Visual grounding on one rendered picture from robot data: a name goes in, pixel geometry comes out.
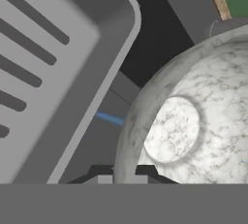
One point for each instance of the white marble bowl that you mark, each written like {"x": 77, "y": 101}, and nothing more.
{"x": 206, "y": 111}

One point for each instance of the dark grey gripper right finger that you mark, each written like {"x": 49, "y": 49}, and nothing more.
{"x": 147, "y": 170}

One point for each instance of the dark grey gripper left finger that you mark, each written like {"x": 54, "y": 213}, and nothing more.
{"x": 97, "y": 173}

